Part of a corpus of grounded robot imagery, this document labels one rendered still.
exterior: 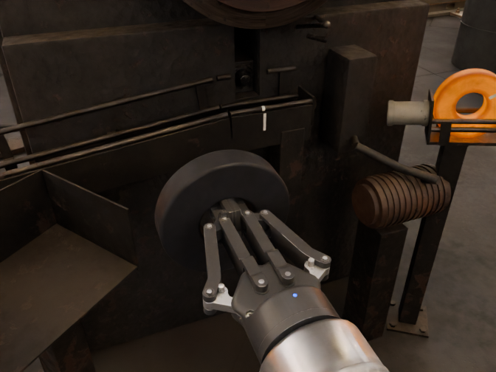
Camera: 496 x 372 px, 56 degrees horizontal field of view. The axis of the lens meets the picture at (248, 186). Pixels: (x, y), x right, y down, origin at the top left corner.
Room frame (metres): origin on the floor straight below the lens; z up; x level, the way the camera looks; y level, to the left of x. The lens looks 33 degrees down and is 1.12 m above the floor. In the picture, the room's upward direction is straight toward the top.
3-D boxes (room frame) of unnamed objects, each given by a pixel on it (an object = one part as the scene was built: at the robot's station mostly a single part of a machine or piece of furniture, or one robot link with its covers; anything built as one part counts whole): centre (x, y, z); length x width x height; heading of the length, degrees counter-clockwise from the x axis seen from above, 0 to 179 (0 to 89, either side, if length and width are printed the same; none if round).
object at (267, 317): (0.28, -0.03, 0.81); 0.09 x 0.08 x 0.07; 21
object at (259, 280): (0.34, 0.01, 0.81); 0.11 x 0.01 x 0.04; 23
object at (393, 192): (0.95, -0.38, 0.27); 0.22 x 0.13 x 0.53; 111
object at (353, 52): (1.05, -0.24, 0.68); 0.11 x 0.08 x 0.24; 21
